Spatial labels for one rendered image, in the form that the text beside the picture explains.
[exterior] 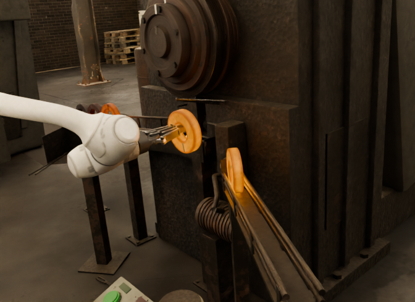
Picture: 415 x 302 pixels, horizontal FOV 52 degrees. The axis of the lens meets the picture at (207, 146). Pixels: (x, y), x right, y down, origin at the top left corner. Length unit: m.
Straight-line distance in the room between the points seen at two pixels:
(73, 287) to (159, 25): 1.30
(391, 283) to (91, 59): 7.48
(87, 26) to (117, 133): 7.70
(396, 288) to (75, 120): 1.56
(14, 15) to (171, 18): 2.75
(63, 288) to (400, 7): 2.00
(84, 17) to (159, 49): 7.09
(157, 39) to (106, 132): 0.68
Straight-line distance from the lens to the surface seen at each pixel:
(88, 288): 2.21
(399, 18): 2.10
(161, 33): 1.67
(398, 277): 2.20
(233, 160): 1.35
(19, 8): 4.25
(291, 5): 1.52
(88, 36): 8.75
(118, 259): 2.36
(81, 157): 1.25
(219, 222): 1.54
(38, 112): 1.19
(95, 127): 1.13
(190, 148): 1.45
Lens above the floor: 1.22
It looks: 18 degrees down
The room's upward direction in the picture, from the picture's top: 4 degrees counter-clockwise
